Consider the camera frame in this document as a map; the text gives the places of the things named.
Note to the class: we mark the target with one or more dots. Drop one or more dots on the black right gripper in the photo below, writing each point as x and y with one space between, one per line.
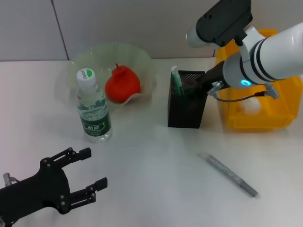
208 78

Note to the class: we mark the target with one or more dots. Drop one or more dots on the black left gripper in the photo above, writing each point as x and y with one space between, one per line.
38 189

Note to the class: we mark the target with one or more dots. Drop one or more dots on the mint green utility knife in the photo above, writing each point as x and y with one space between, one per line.
177 78

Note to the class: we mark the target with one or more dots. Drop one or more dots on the clear water bottle green label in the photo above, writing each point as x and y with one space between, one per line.
95 127

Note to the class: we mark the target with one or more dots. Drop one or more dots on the white paper ball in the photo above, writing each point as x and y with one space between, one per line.
252 106

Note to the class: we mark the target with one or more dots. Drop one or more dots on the red toy fruit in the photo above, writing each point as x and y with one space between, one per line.
123 85

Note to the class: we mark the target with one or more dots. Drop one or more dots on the grey pen with clear cap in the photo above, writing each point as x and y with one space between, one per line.
225 172

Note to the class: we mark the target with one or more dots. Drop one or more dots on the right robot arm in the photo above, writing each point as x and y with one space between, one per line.
272 56

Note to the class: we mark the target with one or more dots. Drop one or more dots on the black mesh pen holder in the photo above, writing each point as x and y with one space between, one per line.
187 113

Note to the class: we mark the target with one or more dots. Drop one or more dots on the translucent green wavy fruit bowl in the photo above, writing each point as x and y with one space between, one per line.
99 56

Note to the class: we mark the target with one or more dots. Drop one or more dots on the yellow plastic storage bin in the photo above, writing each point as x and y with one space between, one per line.
260 119

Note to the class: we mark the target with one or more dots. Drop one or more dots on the grey right camera bracket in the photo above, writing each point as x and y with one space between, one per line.
248 40

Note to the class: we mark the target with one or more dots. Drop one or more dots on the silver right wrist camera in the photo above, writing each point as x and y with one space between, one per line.
220 21

